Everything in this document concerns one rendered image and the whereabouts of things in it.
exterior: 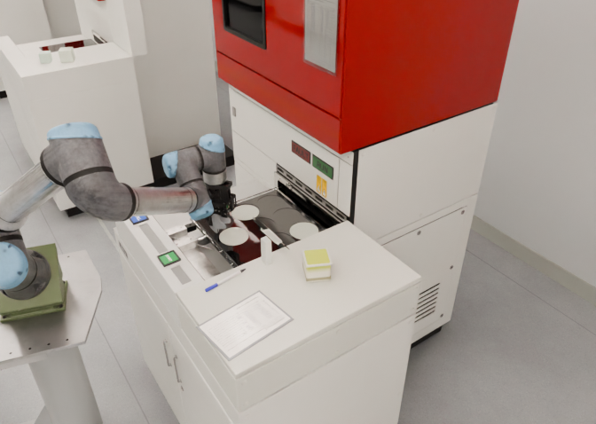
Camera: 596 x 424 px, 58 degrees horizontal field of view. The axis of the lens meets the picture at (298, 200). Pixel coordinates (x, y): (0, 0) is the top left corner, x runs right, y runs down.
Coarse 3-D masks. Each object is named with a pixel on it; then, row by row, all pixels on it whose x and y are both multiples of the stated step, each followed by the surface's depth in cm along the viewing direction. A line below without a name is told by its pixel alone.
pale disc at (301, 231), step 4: (296, 224) 189; (300, 224) 189; (304, 224) 189; (308, 224) 189; (312, 224) 189; (292, 228) 187; (296, 228) 187; (300, 228) 187; (304, 228) 187; (308, 228) 187; (312, 228) 187; (316, 228) 187; (292, 232) 185; (296, 232) 185; (300, 232) 185; (304, 232) 185; (308, 232) 185; (312, 232) 185; (316, 232) 185; (296, 236) 183; (300, 236) 183; (304, 236) 183; (308, 236) 183
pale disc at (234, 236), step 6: (234, 228) 187; (240, 228) 187; (222, 234) 184; (228, 234) 184; (234, 234) 184; (240, 234) 184; (246, 234) 184; (222, 240) 181; (228, 240) 181; (234, 240) 181; (240, 240) 181; (246, 240) 181
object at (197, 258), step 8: (176, 240) 184; (192, 248) 181; (192, 256) 177; (200, 256) 177; (192, 264) 174; (200, 264) 174; (208, 264) 174; (200, 272) 171; (208, 272) 171; (216, 272) 171
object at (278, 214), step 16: (272, 192) 206; (272, 208) 197; (288, 208) 197; (240, 224) 189; (256, 224) 189; (272, 224) 189; (288, 224) 189; (256, 240) 181; (288, 240) 181; (240, 256) 174; (256, 256) 174
